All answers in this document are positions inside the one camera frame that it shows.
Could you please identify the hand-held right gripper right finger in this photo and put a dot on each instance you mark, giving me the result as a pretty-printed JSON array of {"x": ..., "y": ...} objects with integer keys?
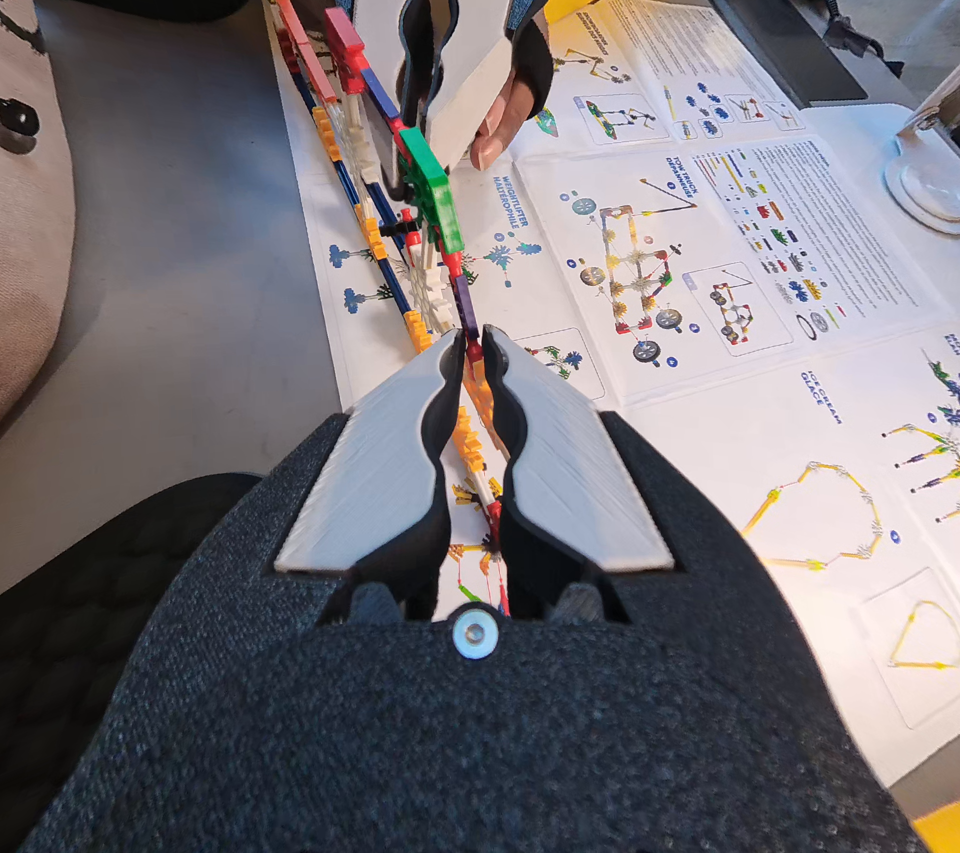
[{"x": 585, "y": 493}]

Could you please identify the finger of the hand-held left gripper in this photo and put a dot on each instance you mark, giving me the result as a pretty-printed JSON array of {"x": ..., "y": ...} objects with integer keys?
[
  {"x": 383, "y": 6},
  {"x": 480, "y": 43}
]

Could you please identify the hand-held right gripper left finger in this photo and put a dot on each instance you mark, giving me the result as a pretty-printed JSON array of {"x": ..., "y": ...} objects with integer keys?
[{"x": 360, "y": 493}]

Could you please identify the colourful rod connector frame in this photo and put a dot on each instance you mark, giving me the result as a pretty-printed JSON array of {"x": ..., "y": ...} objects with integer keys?
[{"x": 428, "y": 178}]

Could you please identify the person's left hand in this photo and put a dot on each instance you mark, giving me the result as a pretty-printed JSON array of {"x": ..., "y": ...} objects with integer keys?
[{"x": 503, "y": 126}]

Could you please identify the white building instruction sheet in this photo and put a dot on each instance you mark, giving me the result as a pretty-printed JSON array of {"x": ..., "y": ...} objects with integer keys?
[{"x": 720, "y": 493}]

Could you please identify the black flat pad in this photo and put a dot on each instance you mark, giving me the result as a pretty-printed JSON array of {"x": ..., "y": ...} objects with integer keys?
[{"x": 780, "y": 43}]

